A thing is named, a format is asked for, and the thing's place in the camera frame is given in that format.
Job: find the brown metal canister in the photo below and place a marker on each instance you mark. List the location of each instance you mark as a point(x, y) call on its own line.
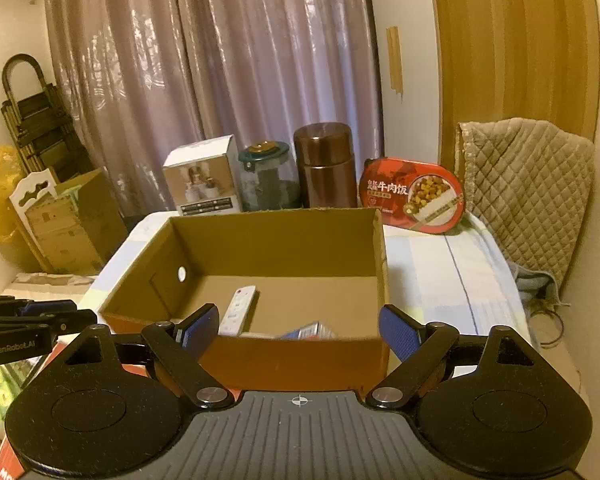
point(325, 165)

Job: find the small blue white box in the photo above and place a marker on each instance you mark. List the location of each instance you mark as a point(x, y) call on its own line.
point(310, 331)

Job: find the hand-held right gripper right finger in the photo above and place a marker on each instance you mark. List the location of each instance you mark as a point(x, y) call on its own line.
point(397, 332)

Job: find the wooden door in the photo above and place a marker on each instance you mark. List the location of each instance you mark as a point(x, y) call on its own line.
point(510, 50)

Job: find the brown printed storage carton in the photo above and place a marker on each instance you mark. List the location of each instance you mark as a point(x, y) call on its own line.
point(80, 225)

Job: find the brown cardboard box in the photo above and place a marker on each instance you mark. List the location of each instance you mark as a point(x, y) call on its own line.
point(280, 250)

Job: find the beige quilted chair cover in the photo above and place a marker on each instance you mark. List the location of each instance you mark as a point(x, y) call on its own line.
point(525, 185)

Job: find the long white remote control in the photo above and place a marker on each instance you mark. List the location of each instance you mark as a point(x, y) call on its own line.
point(237, 310)

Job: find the dark folding rack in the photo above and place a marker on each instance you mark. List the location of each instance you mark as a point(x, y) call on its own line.
point(35, 125)

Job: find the white product box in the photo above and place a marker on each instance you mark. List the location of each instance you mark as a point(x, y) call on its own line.
point(200, 180)

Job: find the wooden wall strip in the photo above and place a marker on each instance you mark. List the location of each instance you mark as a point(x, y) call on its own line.
point(400, 60)
point(391, 57)

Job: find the mauve curtain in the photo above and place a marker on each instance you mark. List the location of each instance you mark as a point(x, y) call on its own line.
point(205, 60)

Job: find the glass jar green lid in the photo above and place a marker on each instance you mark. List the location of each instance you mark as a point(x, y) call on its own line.
point(267, 180)

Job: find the red instant meal bowl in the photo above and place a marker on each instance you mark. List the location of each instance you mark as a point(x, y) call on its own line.
point(410, 195)

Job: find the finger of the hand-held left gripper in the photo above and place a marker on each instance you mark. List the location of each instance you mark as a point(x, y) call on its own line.
point(72, 321)
point(50, 308)

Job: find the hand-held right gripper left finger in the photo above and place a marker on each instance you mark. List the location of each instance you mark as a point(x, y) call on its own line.
point(202, 327)

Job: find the green drink carton pack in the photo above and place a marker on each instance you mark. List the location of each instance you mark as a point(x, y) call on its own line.
point(5, 395)

